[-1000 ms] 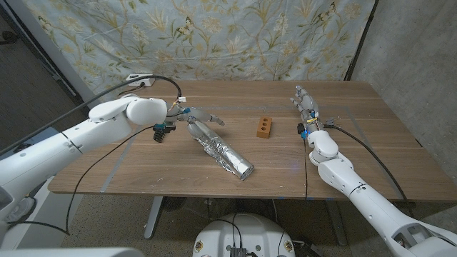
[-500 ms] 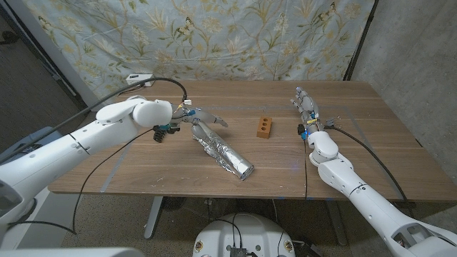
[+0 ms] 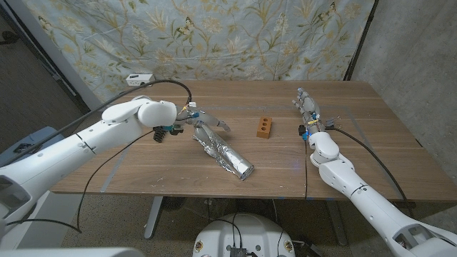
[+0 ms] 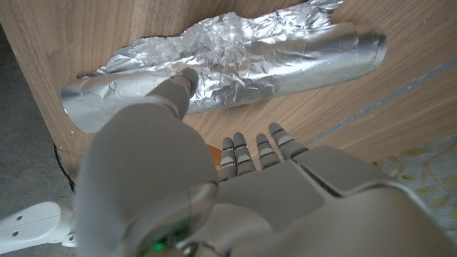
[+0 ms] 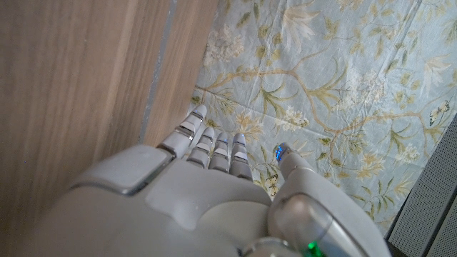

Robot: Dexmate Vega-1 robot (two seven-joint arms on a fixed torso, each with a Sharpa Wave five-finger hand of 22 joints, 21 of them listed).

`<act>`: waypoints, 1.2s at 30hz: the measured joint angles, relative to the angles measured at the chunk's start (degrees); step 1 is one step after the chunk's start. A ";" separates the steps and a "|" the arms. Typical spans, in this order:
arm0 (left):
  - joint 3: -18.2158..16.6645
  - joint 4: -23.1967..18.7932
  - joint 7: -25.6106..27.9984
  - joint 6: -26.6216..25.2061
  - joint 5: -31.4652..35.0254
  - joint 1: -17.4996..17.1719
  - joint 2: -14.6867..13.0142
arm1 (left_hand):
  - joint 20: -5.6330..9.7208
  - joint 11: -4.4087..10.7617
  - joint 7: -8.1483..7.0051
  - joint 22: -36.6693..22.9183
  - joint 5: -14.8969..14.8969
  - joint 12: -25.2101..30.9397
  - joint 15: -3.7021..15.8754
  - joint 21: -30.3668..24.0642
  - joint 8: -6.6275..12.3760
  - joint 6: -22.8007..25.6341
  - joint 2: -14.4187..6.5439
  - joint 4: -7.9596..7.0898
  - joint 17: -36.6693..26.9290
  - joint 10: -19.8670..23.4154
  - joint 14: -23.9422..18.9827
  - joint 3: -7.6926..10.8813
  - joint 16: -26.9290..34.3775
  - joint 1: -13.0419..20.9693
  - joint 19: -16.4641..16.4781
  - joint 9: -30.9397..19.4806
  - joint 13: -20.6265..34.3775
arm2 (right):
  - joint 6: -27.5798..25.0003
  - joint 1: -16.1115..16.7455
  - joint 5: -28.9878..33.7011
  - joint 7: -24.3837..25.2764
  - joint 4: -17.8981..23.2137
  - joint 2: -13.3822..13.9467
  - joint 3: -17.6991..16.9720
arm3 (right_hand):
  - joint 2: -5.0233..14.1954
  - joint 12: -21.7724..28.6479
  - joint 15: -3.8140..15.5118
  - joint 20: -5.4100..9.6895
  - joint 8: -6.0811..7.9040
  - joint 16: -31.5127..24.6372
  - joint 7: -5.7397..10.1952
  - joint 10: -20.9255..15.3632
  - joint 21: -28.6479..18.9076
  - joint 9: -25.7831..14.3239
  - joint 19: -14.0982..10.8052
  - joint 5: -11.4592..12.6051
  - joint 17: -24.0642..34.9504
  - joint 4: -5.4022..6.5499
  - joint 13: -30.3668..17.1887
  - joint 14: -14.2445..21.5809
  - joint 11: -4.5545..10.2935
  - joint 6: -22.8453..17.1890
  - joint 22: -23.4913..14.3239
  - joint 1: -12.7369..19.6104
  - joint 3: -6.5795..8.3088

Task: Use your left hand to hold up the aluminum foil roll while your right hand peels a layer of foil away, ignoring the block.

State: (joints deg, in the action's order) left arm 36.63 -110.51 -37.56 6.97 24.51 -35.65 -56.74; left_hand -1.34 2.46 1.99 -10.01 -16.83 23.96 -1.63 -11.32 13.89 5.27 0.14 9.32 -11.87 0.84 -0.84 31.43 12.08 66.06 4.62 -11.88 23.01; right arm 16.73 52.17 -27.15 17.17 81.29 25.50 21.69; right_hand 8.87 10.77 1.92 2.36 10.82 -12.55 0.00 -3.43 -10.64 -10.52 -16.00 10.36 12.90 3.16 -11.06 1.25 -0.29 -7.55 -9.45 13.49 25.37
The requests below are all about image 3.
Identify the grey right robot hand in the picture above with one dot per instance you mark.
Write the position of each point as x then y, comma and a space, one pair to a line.
311, 110

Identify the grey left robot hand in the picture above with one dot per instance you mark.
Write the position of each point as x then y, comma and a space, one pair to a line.
201, 118

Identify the aluminum foil roll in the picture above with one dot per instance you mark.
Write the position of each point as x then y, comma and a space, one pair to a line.
228, 157

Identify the white robot shoulder cover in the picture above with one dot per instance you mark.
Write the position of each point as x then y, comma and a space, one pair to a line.
71, 252

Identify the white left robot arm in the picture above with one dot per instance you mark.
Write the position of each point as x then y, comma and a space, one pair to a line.
71, 153

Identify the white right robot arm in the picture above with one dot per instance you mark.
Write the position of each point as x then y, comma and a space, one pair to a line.
371, 203

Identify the orange wooden block with holes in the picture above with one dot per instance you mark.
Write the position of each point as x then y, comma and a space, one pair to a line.
264, 128

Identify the grey binder clip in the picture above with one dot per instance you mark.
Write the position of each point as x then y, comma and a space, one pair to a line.
330, 123

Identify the black hair claw clip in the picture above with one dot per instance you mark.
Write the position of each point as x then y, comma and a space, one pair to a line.
159, 135

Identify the white power strip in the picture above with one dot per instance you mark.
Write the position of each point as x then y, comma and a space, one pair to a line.
137, 79

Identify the floral printed backdrop cloth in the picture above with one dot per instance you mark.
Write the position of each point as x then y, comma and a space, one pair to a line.
214, 35

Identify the grey metal table leg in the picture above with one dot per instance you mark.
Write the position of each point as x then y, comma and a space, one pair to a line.
337, 225
153, 217

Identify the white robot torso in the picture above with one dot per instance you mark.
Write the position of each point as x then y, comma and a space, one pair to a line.
246, 232

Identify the black hub on torso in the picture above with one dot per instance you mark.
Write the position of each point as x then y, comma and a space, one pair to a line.
238, 252

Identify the blue grey storage bin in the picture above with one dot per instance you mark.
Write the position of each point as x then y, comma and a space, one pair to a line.
39, 137

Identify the black card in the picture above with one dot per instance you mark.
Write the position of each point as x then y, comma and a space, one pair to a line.
22, 148

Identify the black round knob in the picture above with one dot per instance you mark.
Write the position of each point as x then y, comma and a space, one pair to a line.
9, 36

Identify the black backdrop frame pole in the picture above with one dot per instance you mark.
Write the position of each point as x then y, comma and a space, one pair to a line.
360, 43

